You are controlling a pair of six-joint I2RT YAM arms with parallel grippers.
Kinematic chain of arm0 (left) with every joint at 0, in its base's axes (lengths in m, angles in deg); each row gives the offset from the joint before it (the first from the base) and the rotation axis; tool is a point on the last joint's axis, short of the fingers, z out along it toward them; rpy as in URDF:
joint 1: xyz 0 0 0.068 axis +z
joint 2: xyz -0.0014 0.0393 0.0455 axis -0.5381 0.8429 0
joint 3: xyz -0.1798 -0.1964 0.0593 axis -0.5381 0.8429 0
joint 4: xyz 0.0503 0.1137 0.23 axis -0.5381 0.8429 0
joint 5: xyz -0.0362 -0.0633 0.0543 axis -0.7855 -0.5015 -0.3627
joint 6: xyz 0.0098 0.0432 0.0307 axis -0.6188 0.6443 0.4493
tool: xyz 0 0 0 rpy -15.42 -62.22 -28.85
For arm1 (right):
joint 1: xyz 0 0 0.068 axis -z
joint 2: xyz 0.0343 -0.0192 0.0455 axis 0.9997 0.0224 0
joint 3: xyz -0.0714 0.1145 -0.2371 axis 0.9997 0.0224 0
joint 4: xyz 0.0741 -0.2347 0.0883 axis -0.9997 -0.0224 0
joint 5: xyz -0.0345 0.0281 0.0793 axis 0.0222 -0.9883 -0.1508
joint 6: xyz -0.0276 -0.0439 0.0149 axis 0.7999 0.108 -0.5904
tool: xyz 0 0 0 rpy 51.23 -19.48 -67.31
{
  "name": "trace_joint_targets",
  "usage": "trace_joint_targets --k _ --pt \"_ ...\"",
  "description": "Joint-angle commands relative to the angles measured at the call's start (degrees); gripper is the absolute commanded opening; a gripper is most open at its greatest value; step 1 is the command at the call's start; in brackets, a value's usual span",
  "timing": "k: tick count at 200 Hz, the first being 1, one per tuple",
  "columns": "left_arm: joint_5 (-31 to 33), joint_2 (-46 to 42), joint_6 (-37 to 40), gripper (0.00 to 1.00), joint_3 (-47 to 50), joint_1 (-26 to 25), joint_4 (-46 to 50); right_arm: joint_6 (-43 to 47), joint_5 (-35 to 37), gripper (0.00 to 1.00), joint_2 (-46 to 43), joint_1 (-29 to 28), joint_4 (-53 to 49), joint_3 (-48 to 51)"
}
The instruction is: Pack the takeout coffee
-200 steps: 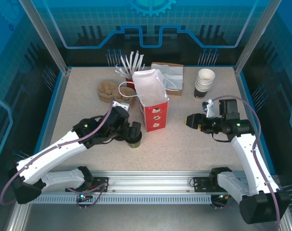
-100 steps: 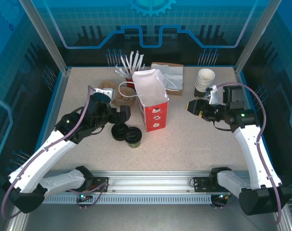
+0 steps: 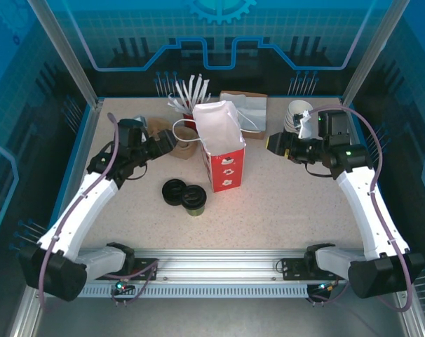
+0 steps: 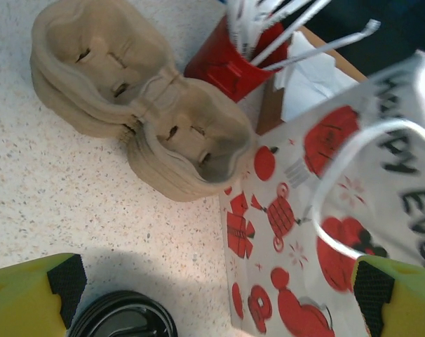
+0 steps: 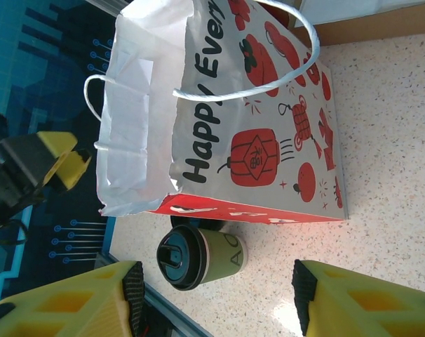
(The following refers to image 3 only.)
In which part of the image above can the brown pulp cup carrier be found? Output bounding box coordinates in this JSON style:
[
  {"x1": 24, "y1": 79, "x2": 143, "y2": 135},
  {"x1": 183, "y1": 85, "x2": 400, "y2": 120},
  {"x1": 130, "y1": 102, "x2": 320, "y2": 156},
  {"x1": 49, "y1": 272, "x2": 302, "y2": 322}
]
[{"x1": 170, "y1": 126, "x2": 200, "y2": 161}]

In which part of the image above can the red flower-print paper bag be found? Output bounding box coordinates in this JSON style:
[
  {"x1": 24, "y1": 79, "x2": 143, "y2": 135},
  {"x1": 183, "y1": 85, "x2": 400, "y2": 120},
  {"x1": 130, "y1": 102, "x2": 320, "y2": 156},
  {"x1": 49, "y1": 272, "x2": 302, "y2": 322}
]
[{"x1": 173, "y1": 100, "x2": 266, "y2": 193}]

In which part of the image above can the green paper coffee cup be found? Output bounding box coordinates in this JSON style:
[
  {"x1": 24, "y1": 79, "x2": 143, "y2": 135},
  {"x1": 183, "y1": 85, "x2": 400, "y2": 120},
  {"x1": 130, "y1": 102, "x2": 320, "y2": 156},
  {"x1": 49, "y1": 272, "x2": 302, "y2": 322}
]
[{"x1": 184, "y1": 203, "x2": 205, "y2": 217}]

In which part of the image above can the white napkin stack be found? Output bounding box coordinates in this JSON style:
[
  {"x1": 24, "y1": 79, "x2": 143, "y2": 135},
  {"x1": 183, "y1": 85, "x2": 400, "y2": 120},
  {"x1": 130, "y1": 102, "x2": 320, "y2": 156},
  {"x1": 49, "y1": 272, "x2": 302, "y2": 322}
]
[{"x1": 222, "y1": 93, "x2": 268, "y2": 133}]

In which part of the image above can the paper cup stack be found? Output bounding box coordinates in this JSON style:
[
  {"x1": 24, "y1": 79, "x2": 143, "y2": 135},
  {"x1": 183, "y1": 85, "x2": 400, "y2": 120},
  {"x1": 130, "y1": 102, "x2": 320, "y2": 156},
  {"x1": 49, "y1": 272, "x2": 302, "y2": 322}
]
[{"x1": 284, "y1": 100, "x2": 313, "y2": 133}]

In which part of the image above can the black cup lid stack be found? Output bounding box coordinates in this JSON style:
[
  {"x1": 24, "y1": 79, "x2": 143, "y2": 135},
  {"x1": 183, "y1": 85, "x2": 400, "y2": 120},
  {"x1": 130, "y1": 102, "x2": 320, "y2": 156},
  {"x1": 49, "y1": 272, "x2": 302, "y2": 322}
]
[{"x1": 161, "y1": 178, "x2": 189, "y2": 206}]

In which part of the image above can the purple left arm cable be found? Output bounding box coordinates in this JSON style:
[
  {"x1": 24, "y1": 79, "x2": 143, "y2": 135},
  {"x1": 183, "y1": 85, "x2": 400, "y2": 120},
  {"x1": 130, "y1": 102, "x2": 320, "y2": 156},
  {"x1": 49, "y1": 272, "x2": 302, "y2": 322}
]
[{"x1": 36, "y1": 112, "x2": 163, "y2": 313}]

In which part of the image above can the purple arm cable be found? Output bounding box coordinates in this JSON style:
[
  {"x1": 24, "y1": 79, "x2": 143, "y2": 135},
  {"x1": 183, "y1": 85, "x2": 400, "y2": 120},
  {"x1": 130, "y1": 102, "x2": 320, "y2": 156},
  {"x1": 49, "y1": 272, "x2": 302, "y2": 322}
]
[
  {"x1": 36, "y1": 112, "x2": 163, "y2": 313},
  {"x1": 305, "y1": 104, "x2": 415, "y2": 313}
]

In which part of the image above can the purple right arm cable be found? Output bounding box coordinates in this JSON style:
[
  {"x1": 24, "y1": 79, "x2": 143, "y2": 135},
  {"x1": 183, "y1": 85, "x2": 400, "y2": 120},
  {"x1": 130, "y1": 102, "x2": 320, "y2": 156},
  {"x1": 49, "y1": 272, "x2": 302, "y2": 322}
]
[{"x1": 305, "y1": 104, "x2": 415, "y2": 313}]

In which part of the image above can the aluminium frame post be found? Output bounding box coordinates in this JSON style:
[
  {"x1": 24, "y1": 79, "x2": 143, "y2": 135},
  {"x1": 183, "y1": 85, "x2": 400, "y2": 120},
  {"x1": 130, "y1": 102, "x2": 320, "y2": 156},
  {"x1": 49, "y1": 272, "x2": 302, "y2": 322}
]
[
  {"x1": 339, "y1": 0, "x2": 410, "y2": 108},
  {"x1": 27, "y1": 0, "x2": 103, "y2": 108}
]

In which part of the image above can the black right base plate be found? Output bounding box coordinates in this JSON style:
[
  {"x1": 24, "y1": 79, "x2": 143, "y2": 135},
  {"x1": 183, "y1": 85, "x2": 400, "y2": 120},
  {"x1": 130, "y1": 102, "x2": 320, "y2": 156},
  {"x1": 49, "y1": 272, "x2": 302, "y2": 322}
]
[{"x1": 281, "y1": 258, "x2": 317, "y2": 281}]

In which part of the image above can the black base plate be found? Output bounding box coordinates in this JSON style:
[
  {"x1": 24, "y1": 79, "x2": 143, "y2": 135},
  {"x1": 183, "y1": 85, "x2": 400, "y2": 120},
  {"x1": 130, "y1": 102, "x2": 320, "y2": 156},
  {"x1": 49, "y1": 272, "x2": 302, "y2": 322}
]
[
  {"x1": 281, "y1": 258, "x2": 317, "y2": 281},
  {"x1": 128, "y1": 258, "x2": 160, "y2": 281}
]

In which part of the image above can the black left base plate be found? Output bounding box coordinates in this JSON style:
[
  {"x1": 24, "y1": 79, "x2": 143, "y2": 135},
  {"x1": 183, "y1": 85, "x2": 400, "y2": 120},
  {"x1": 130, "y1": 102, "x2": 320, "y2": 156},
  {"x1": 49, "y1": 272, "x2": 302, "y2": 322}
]
[{"x1": 128, "y1": 258, "x2": 160, "y2": 281}]

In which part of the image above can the aluminium front rail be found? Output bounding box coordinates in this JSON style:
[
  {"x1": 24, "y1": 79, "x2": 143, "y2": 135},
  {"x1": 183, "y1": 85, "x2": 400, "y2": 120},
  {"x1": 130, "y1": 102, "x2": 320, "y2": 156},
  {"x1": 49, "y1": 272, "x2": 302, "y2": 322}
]
[{"x1": 75, "y1": 248, "x2": 356, "y2": 284}]

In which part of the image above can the slotted white cable tray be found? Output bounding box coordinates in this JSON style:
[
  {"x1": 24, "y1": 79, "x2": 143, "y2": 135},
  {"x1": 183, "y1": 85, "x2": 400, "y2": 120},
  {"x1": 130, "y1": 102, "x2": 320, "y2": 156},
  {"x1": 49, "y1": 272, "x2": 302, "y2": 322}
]
[{"x1": 81, "y1": 283, "x2": 346, "y2": 300}]

